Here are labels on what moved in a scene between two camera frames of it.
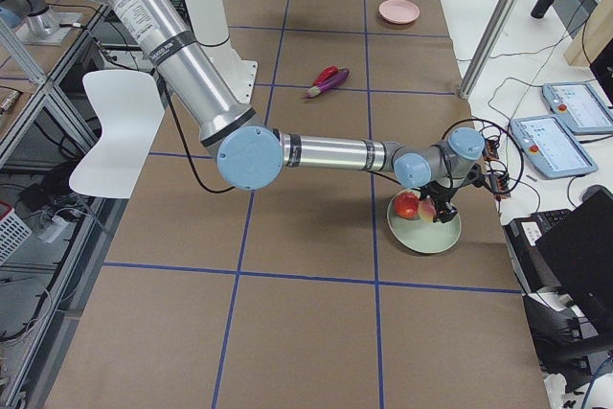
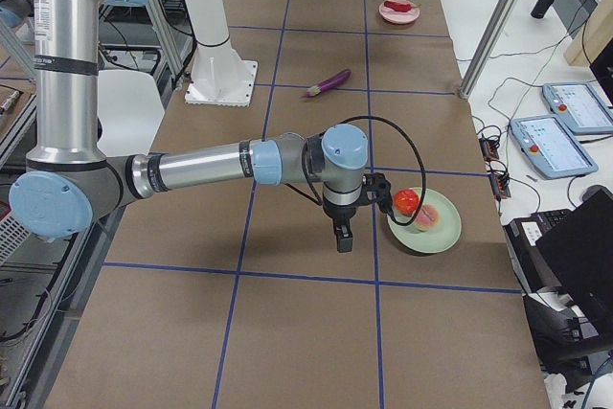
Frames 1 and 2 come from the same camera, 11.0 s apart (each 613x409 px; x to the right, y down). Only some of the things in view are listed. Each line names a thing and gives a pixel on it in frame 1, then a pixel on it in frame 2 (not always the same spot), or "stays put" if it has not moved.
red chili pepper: (326, 73) → (400, 7)
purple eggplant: (332, 81) stays put
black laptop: (578, 253) stays put
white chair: (129, 107) stays put
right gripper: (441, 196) → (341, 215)
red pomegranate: (406, 204) stays put
